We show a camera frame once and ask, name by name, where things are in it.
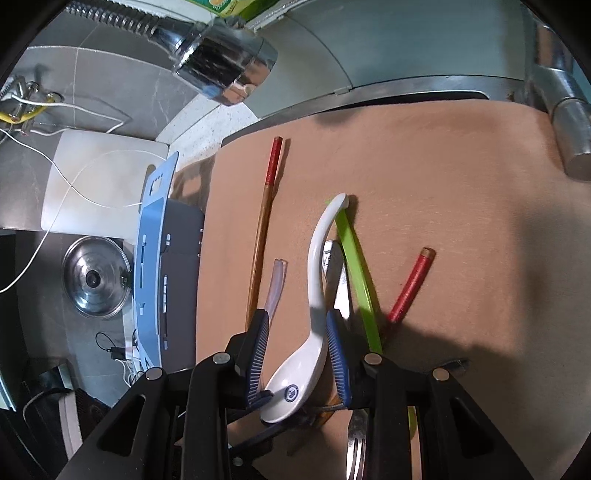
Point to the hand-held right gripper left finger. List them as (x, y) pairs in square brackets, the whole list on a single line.
[(258, 364)]

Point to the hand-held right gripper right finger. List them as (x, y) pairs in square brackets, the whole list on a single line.
[(339, 364)]

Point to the metal fork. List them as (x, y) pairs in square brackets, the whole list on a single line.
[(341, 295)]

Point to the green plastic spoon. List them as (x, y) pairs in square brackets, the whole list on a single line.
[(358, 267)]

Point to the red ended wooden chopstick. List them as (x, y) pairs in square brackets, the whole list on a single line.
[(411, 286), (265, 207)]

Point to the white ceramic spoon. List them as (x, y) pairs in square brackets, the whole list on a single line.
[(318, 258)]

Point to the blue plastic basket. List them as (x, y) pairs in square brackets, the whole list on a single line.
[(152, 230)]

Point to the small black plug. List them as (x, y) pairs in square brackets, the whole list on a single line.
[(114, 353)]

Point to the stainless steel pot lid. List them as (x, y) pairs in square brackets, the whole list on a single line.
[(83, 295)]

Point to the orange mat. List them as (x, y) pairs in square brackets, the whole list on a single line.
[(438, 184)]

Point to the dark glass stove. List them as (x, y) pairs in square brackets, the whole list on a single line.
[(46, 383)]

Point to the white cutting board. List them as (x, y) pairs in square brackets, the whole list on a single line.
[(92, 175)]

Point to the green dish soap bottle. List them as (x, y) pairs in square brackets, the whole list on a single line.
[(231, 7)]

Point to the metal pipes with valves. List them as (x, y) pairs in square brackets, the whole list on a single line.
[(27, 87)]

